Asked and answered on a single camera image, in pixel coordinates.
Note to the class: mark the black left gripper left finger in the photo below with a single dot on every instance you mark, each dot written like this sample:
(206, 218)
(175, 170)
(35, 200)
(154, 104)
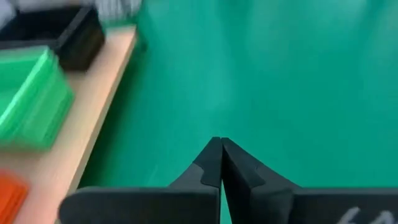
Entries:
(155, 205)

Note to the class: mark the green plastic slotted basket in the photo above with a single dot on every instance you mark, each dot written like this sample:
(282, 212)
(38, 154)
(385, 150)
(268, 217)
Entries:
(15, 81)
(46, 124)

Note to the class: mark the green table mat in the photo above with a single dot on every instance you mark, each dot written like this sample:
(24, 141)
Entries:
(280, 77)

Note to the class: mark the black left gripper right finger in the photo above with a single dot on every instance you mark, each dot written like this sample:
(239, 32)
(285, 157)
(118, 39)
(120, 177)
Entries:
(280, 205)

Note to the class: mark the orange plastic slotted basket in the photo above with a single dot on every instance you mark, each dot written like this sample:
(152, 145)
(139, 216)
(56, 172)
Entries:
(9, 199)

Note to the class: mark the black plastic slotted basket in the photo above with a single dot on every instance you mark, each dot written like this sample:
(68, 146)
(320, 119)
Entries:
(31, 28)
(84, 53)

